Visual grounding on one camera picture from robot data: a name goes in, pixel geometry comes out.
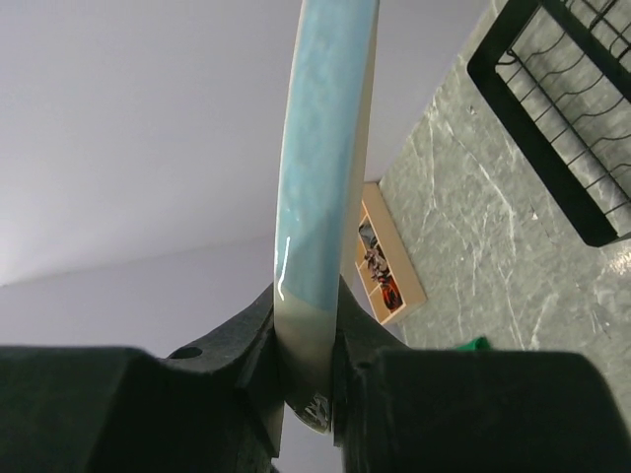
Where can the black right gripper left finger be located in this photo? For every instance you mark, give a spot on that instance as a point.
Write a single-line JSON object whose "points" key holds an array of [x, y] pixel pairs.
{"points": [[213, 405]]}

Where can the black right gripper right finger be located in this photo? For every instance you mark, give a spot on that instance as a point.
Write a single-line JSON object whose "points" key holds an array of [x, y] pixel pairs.
{"points": [[398, 409]]}

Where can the beige and blue plate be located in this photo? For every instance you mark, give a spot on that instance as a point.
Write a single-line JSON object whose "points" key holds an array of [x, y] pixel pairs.
{"points": [[322, 167]]}

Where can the green cloth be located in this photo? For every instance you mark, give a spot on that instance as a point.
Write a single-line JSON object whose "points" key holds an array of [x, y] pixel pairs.
{"points": [[477, 344]]}

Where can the wooden compartment box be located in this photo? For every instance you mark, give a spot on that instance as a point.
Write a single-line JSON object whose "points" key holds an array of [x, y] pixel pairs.
{"points": [[374, 252]]}

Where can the black wire dish rack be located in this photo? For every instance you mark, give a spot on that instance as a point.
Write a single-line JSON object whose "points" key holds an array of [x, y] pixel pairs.
{"points": [[557, 76]]}

